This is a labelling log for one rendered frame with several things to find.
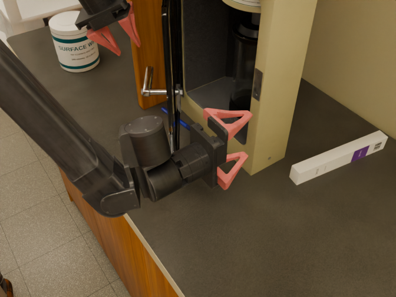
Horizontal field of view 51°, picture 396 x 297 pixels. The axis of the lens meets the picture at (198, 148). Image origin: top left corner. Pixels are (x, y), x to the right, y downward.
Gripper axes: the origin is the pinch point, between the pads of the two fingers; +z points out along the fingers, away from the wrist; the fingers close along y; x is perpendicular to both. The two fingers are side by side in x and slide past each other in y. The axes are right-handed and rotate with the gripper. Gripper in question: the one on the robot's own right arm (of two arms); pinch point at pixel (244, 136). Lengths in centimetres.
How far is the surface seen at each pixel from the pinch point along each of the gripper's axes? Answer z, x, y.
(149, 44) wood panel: 6.8, 45.9, -6.1
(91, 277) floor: -25, 63, -120
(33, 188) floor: -29, 128, -120
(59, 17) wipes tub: -4, 83, -11
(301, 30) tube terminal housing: 20.2, 8.8, 10.0
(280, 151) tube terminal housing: 21.0, 8.9, -22.8
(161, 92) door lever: -5.3, 18.9, 0.3
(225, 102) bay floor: 18.2, 27.9, -18.5
